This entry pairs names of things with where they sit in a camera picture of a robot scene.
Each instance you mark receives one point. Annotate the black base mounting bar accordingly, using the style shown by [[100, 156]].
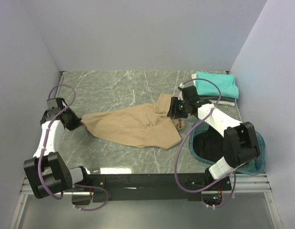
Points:
[[144, 187]]

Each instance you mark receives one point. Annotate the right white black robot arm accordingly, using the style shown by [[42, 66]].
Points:
[[209, 113]]

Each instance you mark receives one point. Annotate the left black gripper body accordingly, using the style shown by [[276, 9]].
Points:
[[72, 119]]

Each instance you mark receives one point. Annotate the folded dark grey t-shirt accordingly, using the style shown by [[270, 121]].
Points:
[[223, 98]]

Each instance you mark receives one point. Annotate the folded teal t-shirt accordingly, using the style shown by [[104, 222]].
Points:
[[225, 82]]

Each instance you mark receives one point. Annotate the beige t-shirt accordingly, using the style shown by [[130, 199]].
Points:
[[141, 126]]

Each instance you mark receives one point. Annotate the aluminium rail frame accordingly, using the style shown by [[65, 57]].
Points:
[[240, 180]]

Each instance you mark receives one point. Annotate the teal plastic basket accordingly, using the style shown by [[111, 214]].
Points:
[[243, 148]]

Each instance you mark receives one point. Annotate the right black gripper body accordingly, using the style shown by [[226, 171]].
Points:
[[174, 107]]

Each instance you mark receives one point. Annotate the black clothes in basket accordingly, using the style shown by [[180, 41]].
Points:
[[207, 144]]

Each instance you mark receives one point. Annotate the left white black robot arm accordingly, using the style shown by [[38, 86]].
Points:
[[47, 166]]

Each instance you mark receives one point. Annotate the folded white t-shirt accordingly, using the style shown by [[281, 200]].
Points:
[[221, 102]]

